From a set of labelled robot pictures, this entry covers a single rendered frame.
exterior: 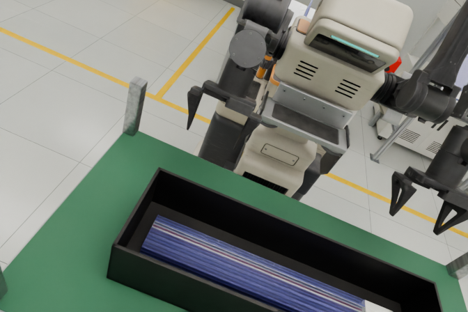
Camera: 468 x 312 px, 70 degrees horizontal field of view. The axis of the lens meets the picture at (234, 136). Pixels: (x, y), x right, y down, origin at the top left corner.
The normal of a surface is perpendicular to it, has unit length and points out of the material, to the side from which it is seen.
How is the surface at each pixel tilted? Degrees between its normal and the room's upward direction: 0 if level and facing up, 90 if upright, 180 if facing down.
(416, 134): 90
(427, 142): 90
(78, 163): 0
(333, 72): 98
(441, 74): 65
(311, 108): 90
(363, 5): 42
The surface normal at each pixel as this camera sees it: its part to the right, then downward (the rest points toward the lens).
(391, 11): 0.08, -0.11
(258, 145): -0.27, 0.69
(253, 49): -0.06, 0.23
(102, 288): 0.32, -0.70
